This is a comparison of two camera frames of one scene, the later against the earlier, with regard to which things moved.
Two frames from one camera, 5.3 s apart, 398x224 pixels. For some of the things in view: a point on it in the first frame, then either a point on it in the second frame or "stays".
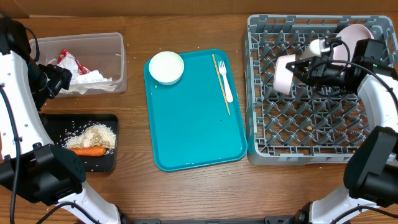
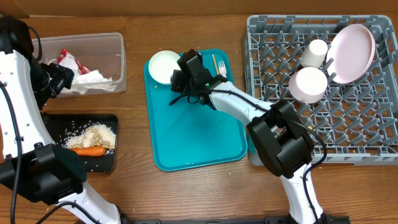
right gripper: x=312 y=76 → x=185 y=83
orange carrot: x=89 y=151 stays
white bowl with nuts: x=166 y=67 stays
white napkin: x=70 y=64 stays
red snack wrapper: x=83 y=70 stays
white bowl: x=283 y=76 → x=308 y=84
